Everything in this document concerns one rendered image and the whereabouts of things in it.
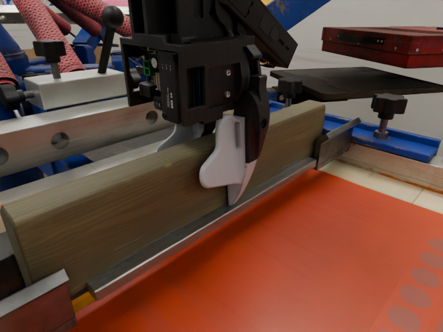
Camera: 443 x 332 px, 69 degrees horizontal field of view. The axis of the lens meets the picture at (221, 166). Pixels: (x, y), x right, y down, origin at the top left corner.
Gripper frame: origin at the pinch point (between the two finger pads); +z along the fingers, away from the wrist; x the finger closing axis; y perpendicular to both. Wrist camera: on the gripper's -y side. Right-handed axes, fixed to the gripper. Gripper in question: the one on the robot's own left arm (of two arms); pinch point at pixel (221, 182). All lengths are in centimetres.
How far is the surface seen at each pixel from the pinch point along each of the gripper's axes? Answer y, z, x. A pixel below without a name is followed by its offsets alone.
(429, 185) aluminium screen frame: -24.7, 5.1, 14.0
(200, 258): 5.0, 5.3, 2.2
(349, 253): -5.5, 5.4, 11.9
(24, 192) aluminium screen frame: 13.7, 1.7, -15.4
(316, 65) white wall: -199, 24, -96
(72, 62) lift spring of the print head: -5.5, -6.0, -44.2
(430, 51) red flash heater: -91, -4, -4
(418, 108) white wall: -199, 40, -25
